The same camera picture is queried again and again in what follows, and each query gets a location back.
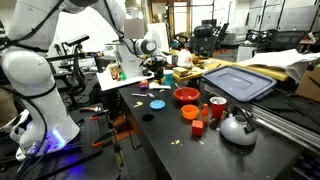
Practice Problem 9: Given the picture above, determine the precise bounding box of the purple toy eggplant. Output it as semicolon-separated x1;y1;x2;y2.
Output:
140;85;148;91

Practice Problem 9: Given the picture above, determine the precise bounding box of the white cloth pile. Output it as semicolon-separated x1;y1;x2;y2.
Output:
239;49;320;83

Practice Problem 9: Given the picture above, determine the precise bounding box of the pink toy mug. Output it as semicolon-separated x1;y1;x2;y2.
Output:
139;80;149;86

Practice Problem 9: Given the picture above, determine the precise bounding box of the yellow toy banana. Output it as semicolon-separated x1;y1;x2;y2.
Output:
153;78;165;84

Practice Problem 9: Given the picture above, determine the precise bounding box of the red plastic bowl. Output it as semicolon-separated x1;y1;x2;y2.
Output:
173;87;200;103

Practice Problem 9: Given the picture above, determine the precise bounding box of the small orange bowl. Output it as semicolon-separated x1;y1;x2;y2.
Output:
181;104;199;120

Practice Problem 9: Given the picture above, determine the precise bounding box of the blue round plate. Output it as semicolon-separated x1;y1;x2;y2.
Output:
149;100;166;110

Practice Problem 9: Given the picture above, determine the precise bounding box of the white plastic bag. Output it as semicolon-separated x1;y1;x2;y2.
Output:
177;49;193;68

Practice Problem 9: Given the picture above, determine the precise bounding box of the orange handled clamp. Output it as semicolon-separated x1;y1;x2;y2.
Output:
89;110;110;121

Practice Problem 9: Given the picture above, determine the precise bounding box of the blue plastic cup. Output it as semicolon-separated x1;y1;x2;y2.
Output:
163;70;173;85

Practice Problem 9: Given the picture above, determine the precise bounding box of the yellow wooden table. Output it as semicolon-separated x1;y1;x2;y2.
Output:
173;58;289;81

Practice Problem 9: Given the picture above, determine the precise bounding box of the brown cardboard box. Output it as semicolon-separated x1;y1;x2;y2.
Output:
296;60;320;102

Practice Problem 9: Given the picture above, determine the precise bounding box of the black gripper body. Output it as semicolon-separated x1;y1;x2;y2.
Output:
142;55;167;80

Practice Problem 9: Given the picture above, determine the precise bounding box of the white foam board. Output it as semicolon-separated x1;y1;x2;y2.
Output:
96;70;154;91

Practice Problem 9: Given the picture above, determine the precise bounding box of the red cube block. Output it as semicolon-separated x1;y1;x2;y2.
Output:
192;120;203;136

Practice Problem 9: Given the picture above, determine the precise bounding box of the red plastic cup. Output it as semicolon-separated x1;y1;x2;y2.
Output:
210;96;227;119

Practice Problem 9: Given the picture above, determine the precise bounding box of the clear tube with blue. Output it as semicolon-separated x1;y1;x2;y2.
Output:
149;82;171;90

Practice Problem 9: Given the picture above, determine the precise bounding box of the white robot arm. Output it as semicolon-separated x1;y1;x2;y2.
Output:
1;0;157;161

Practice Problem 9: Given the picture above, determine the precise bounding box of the black office chair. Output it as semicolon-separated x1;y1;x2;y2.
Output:
189;25;219;58

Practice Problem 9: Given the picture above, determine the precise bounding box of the orange small bottle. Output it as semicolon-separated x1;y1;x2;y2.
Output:
201;103;208;124

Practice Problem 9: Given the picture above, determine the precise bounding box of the metal spoon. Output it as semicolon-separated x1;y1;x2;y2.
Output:
132;93;155;98

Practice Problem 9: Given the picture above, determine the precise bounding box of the grey metal kettle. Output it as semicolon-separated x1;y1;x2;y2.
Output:
220;105;257;146

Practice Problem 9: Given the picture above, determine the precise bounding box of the blue bin lid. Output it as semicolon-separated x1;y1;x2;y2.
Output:
202;68;277;102

